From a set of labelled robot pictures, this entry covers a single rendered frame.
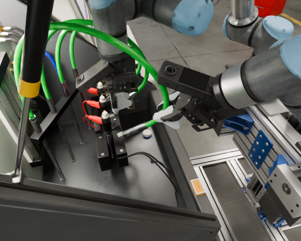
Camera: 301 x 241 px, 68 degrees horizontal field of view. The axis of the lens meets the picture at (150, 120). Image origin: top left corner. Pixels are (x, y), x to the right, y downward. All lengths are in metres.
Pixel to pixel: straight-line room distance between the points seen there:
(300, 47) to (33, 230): 0.48
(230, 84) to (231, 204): 1.28
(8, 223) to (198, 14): 0.47
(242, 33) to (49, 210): 0.93
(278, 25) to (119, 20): 0.67
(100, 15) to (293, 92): 0.39
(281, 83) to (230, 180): 1.38
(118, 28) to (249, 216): 1.37
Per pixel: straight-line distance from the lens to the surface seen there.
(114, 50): 0.55
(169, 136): 0.87
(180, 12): 0.48
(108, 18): 0.52
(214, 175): 1.69
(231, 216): 1.58
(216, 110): 0.47
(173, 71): 0.43
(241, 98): 0.40
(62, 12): 0.93
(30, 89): 0.25
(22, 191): 0.37
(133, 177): 0.90
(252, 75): 0.38
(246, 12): 1.01
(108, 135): 0.76
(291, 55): 0.36
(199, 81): 0.44
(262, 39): 1.03
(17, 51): 0.58
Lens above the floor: 1.59
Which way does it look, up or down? 44 degrees down
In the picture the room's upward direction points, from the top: straight up
